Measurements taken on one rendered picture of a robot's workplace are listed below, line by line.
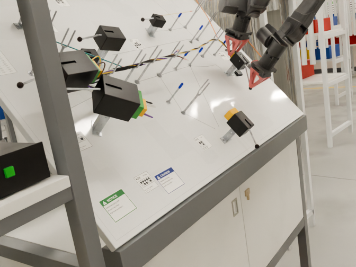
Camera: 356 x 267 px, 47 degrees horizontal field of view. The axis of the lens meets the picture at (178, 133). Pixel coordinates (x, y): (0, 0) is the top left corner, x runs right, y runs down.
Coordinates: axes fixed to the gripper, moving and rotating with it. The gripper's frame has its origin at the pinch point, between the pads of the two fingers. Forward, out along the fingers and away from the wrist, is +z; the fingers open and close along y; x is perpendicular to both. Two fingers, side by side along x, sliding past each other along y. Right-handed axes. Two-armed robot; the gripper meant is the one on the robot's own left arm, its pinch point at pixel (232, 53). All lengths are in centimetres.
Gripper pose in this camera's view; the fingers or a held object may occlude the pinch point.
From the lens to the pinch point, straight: 160.8
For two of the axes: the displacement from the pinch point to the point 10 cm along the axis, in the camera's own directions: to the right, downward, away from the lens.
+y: -6.0, 2.5, -7.6
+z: -2.2, 8.6, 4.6
